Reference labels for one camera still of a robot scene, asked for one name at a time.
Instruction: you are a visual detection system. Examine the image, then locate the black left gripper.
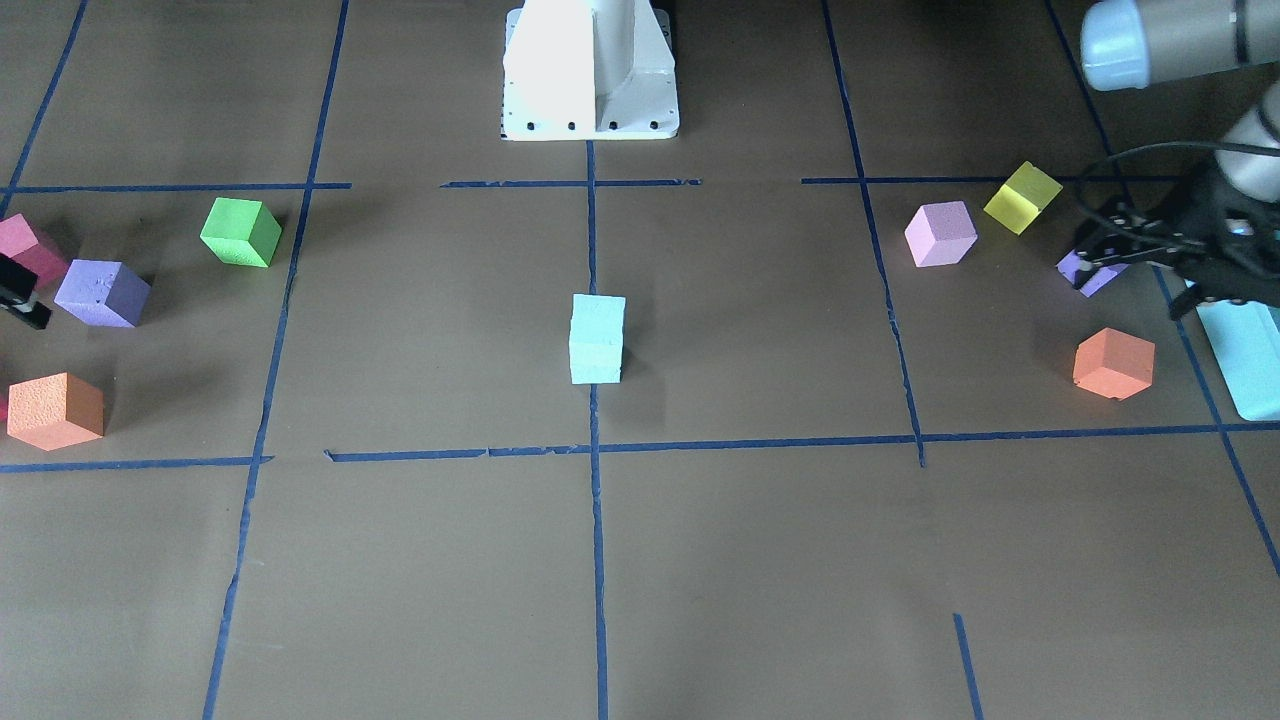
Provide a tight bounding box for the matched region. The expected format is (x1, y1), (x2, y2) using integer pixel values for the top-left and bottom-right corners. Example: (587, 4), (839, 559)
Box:
(1070, 165), (1279, 320)

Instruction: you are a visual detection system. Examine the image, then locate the light blue foam block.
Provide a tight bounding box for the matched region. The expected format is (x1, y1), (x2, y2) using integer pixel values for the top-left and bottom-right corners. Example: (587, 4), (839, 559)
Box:
(568, 341), (625, 386)
(568, 293), (626, 346)

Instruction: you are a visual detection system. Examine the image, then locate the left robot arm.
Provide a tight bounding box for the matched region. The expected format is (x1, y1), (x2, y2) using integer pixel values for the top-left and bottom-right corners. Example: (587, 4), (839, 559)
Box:
(1069, 1), (1279, 322)

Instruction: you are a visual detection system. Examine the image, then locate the magenta foam block far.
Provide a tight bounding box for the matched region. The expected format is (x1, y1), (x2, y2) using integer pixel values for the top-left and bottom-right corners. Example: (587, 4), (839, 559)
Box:
(1, 213), (70, 290)

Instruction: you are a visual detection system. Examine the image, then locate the purple foam block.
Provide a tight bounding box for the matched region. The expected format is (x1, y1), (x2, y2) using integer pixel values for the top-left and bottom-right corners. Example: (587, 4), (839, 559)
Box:
(1055, 252), (1129, 299)
(54, 259), (151, 328)

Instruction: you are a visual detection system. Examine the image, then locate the yellow foam block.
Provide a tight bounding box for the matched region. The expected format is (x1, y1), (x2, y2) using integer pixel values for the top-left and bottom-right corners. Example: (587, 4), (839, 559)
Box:
(983, 161), (1062, 236)

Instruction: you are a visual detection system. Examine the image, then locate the orange foam block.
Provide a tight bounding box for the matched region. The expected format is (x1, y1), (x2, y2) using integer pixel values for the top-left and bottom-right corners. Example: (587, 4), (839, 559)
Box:
(1071, 328), (1156, 400)
(6, 372), (105, 451)

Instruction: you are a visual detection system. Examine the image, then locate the teal plastic bin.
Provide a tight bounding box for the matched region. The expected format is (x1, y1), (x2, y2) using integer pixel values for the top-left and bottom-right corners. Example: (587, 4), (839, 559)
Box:
(1197, 301), (1279, 421)

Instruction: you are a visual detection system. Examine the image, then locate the pink foam block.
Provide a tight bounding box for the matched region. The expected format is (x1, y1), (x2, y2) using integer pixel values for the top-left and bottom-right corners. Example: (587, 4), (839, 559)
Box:
(904, 201), (979, 268)

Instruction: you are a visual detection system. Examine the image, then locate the green foam block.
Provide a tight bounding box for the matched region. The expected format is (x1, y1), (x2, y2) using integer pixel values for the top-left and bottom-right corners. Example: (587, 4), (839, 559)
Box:
(198, 197), (283, 268)

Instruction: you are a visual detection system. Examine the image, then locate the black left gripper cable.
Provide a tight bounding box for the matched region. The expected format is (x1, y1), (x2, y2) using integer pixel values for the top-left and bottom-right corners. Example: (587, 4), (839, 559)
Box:
(1075, 140), (1280, 225)

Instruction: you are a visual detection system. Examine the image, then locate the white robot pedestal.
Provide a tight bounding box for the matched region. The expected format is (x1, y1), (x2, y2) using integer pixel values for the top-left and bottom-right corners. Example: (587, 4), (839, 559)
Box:
(500, 1), (681, 142)

